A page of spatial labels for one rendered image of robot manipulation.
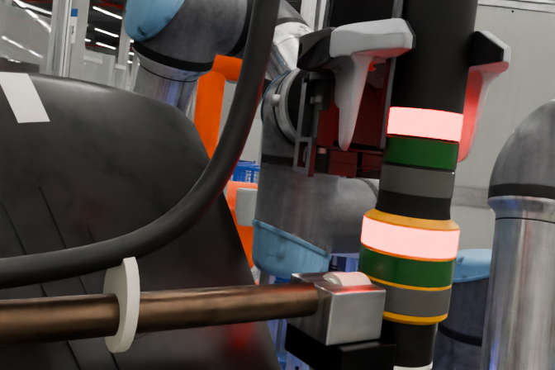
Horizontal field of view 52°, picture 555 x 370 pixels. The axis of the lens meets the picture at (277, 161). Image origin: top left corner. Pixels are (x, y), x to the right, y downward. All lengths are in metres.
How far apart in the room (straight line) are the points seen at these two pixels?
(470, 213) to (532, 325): 1.54
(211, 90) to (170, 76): 3.50
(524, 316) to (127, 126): 0.45
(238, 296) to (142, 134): 0.14
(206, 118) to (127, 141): 4.01
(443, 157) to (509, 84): 1.94
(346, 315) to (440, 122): 0.09
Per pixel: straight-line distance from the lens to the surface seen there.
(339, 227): 0.53
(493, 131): 2.17
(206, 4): 0.78
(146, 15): 0.77
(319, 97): 0.34
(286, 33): 0.80
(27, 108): 0.31
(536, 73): 2.24
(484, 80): 0.29
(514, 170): 0.66
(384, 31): 0.25
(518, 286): 0.65
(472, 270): 1.01
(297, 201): 0.51
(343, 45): 0.27
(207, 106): 4.32
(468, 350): 1.04
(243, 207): 4.13
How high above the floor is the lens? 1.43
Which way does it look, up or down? 3 degrees down
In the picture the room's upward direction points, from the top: 7 degrees clockwise
